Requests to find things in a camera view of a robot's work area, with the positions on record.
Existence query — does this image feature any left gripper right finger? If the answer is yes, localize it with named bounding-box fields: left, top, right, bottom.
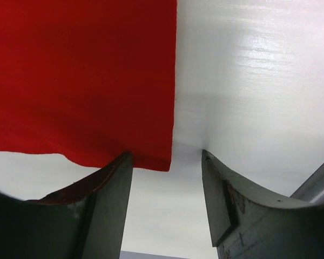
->
left=201, top=150, right=324, bottom=258

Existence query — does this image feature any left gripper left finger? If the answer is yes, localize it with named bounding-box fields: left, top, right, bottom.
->
left=0, top=152, right=133, bottom=258

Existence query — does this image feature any red t shirt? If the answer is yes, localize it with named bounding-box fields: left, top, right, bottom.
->
left=0, top=1, right=177, bottom=172

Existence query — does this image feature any aluminium front rail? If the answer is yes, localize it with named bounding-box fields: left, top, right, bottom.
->
left=291, top=163, right=324, bottom=204

